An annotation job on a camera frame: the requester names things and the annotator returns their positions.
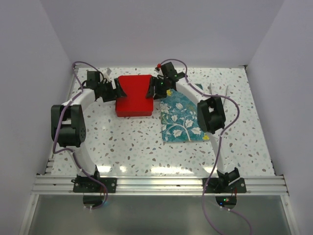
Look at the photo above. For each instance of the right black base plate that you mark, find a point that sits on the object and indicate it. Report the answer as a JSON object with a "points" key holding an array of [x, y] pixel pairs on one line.
{"points": [[213, 186]]}

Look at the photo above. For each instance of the red box lid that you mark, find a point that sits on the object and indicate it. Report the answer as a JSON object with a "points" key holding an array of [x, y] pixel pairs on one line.
{"points": [[135, 87]]}

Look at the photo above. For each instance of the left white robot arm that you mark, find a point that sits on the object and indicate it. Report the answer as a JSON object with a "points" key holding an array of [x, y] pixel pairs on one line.
{"points": [[68, 129]]}

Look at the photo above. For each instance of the red chocolate box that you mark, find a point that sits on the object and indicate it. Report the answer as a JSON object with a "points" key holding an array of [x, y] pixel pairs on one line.
{"points": [[133, 113]]}

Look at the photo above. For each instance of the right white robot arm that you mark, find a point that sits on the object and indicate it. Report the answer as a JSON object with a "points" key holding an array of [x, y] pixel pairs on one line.
{"points": [[210, 114]]}

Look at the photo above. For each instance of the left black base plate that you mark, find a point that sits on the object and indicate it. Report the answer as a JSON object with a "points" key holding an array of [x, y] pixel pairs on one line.
{"points": [[107, 184]]}

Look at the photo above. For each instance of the teal floral tray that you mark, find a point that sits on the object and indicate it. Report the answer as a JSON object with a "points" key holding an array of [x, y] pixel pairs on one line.
{"points": [[179, 119]]}

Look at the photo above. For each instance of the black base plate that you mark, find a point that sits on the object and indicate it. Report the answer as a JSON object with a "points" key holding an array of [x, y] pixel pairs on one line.
{"points": [[107, 184], [213, 186]]}

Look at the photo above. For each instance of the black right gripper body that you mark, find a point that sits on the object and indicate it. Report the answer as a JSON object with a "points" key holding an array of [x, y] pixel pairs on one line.
{"points": [[161, 87]]}

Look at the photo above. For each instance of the aluminium mounting rail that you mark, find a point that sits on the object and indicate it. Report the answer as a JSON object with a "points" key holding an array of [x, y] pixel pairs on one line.
{"points": [[168, 185]]}

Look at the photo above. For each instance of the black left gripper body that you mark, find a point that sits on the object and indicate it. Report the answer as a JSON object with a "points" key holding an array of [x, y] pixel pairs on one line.
{"points": [[107, 93]]}

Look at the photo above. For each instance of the metal tweezers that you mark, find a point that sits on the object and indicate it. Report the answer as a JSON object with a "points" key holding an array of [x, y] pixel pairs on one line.
{"points": [[226, 92]]}

